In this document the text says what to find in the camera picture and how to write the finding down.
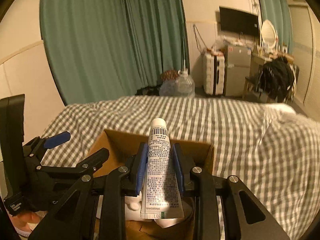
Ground clear large water jug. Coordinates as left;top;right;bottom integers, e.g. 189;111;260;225
175;69;195;98

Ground brown cardboard box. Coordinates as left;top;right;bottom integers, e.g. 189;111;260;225
87;129;214;239

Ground brown patterned round object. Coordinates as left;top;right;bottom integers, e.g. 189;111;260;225
161;69;179;82

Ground white cylindrical humidifier bottle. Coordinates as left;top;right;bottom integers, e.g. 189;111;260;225
154;218;185;229

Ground black clothes on chair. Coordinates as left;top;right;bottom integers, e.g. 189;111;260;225
255;56;297;102

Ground green curtain by wardrobe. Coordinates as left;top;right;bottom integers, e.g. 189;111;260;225
259;0;293;54

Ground white suitcase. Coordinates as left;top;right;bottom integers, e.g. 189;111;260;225
203;53;225;96

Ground grey white checkered bedsheet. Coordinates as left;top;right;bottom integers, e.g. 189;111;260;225
42;96;319;239

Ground person's hand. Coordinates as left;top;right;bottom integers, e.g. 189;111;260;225
9;211;48;239

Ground grey mini fridge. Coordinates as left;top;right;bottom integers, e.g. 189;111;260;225
224;45;251;97

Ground white oval vanity mirror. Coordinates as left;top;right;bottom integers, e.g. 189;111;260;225
260;20;278;49

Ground black wall television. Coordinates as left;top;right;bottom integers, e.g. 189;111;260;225
219;7;259;37

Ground white toothpaste tube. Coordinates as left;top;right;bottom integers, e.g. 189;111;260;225
140;118;184;219

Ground white louvered wardrobe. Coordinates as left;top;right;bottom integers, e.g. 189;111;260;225
289;5;319;116

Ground white bear plush toy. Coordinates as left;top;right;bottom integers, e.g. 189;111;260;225
124;192;142;221

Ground wooden dressing table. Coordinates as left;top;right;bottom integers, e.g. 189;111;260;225
246;53;299;100

